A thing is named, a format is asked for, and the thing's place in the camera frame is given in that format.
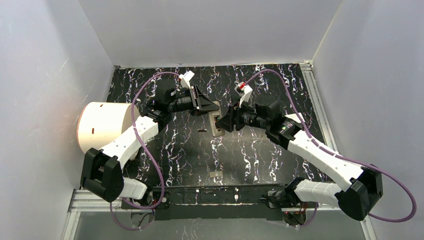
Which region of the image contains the purple cable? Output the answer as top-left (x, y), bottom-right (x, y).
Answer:
top-left (109, 71), bottom-right (183, 232)
top-left (243, 68), bottom-right (418, 229)

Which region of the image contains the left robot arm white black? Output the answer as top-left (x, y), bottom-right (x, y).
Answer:
top-left (77, 79), bottom-right (220, 203)

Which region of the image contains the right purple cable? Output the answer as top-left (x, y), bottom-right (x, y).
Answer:
top-left (243, 68), bottom-right (418, 229)

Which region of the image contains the white cylindrical bin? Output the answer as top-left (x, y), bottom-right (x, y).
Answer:
top-left (76, 102), bottom-right (132, 154)

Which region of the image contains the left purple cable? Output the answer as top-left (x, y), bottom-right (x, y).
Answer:
top-left (109, 71), bottom-right (183, 232)

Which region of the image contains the white remote control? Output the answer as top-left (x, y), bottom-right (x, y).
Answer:
top-left (208, 101), bottom-right (225, 138)

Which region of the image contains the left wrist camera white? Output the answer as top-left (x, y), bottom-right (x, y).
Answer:
top-left (178, 70), bottom-right (195, 89)

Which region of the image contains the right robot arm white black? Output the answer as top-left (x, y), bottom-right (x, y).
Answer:
top-left (213, 101), bottom-right (383, 221)

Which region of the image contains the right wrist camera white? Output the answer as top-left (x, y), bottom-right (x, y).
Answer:
top-left (234, 82), bottom-right (253, 107)

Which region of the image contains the aluminium frame rail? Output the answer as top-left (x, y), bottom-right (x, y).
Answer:
top-left (62, 60), bottom-right (379, 240)

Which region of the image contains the white battery box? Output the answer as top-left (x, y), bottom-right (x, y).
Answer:
top-left (285, 113), bottom-right (304, 124)

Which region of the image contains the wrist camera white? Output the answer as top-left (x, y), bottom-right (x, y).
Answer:
top-left (178, 70), bottom-right (195, 89)
top-left (234, 82), bottom-right (253, 107)

